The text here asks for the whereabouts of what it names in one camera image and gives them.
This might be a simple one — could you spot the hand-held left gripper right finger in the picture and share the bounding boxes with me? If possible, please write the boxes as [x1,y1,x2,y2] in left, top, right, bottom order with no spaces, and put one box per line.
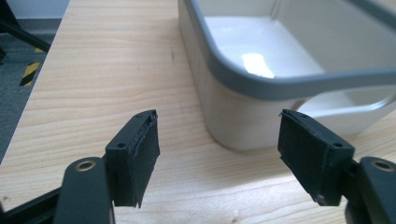
[277,108,356,207]

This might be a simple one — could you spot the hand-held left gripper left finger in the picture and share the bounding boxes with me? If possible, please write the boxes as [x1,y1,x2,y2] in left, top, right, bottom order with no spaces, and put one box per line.
[105,108,161,209]

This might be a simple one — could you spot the white plastic bin grey rim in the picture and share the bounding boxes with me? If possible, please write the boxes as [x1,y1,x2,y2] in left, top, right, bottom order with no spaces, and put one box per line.
[177,0,396,152]

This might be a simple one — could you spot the yellow black hazard tape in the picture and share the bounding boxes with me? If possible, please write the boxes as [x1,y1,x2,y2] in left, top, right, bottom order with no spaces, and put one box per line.
[19,47,45,88]

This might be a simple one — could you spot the black metal stand leg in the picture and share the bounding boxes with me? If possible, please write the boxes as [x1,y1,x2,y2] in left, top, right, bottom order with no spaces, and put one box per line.
[0,0,52,63]

